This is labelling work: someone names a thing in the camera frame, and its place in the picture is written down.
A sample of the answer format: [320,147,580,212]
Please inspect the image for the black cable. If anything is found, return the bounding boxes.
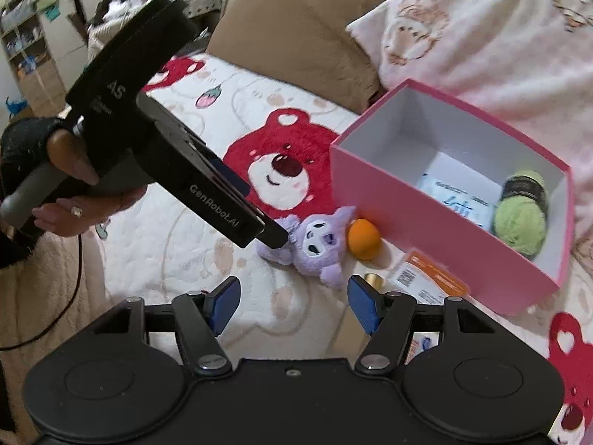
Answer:
[0,232,86,350]

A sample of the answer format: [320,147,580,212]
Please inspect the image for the orange makeup sponge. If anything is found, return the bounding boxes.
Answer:
[347,219,383,261]

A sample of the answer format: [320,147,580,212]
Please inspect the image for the white storage shelf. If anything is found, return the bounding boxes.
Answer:
[0,0,70,112]

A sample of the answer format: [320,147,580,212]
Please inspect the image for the person's left hand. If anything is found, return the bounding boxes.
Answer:
[32,127,150,238]

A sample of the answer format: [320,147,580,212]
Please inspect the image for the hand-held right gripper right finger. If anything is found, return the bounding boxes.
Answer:
[347,275,500,377]

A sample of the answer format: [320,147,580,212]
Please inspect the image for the clear box with orange label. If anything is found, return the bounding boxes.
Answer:
[387,249,471,305]

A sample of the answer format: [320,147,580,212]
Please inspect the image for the red bear printed blanket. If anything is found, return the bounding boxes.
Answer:
[28,53,593,445]

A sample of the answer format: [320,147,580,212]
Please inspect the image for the purple plush toy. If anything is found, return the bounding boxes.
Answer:
[257,205,357,291]

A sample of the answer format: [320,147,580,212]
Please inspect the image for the white tissue packet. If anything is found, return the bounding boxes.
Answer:
[417,151,504,233]

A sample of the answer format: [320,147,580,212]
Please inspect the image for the pink fleece blanket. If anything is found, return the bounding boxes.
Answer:
[347,0,593,320]

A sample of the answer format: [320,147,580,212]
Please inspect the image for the patterned cloth table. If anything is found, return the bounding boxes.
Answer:
[184,0,223,40]

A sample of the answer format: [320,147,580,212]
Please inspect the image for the small white blue packet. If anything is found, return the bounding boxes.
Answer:
[408,333,439,357]

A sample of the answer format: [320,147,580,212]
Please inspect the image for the brown pillow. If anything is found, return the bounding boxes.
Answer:
[205,0,420,116]

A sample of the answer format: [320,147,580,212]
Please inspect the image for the pink cardboard box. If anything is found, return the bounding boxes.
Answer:
[330,79,575,318]

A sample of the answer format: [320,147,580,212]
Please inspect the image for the green yarn ball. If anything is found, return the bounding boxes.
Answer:
[492,170,550,260]

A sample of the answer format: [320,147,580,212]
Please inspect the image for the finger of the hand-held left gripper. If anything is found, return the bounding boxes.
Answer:
[257,215,291,249]
[185,141,279,229]

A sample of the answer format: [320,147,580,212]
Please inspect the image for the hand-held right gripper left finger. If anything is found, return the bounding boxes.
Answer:
[90,276,241,377]

